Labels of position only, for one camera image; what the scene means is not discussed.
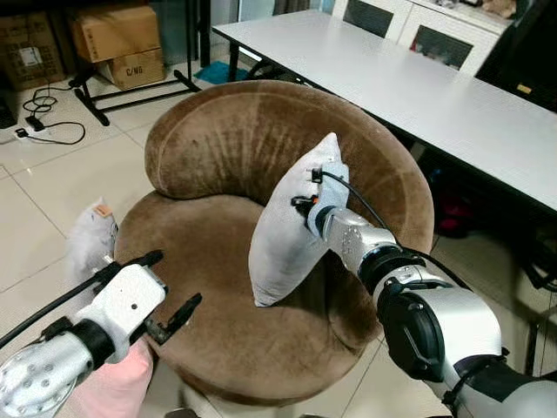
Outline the white power strip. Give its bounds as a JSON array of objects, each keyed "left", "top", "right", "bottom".
[{"left": 13, "top": 118, "right": 46, "bottom": 142}]

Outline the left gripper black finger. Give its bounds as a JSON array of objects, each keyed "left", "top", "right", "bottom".
[
  {"left": 157, "top": 293, "right": 203, "bottom": 345},
  {"left": 103, "top": 251, "right": 164, "bottom": 281}
]

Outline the pink pillow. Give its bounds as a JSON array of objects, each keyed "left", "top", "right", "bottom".
[{"left": 65, "top": 338, "right": 156, "bottom": 418}]

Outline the fluffy grey pillow orange tag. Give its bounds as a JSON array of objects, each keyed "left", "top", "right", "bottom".
[{"left": 65, "top": 199, "right": 119, "bottom": 306}]

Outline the black floor cable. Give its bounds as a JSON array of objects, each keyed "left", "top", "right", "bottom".
[{"left": 17, "top": 83, "right": 88, "bottom": 147}]

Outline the dark labelled cardboard box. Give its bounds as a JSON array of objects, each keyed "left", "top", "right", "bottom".
[{"left": 0, "top": 10, "right": 67, "bottom": 92}]

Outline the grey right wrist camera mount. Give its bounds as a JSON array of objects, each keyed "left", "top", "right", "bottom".
[{"left": 306, "top": 161, "right": 351, "bottom": 238}]

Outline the black metal rack stand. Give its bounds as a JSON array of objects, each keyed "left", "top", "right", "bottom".
[{"left": 70, "top": 0, "right": 215, "bottom": 128}]

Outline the teal floor mat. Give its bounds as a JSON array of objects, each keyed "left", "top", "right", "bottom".
[{"left": 195, "top": 61, "right": 238, "bottom": 85}]

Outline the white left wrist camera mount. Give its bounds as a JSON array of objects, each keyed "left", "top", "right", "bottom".
[{"left": 87, "top": 263, "right": 168, "bottom": 342}]

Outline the small printed cardboard box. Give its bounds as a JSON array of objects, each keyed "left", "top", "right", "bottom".
[{"left": 96, "top": 48, "right": 166, "bottom": 91}]

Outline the smooth grey pillow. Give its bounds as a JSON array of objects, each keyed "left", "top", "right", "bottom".
[{"left": 248, "top": 132, "right": 349, "bottom": 307}]

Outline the red bag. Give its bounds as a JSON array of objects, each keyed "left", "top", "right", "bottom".
[{"left": 433, "top": 174, "right": 476, "bottom": 238}]

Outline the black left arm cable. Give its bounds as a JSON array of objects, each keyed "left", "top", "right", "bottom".
[{"left": 0, "top": 266, "right": 118, "bottom": 351}]

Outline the brown velvet round sofa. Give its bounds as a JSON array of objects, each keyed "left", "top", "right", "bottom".
[{"left": 113, "top": 80, "right": 436, "bottom": 408}]

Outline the large plain cardboard box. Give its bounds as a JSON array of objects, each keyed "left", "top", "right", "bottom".
[{"left": 70, "top": 4, "right": 163, "bottom": 64}]

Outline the long white table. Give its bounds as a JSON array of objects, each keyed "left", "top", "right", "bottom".
[{"left": 211, "top": 9, "right": 557, "bottom": 210}]

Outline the white glass-door cabinet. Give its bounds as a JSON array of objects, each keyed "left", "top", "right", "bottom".
[{"left": 331, "top": 0, "right": 516, "bottom": 76}]

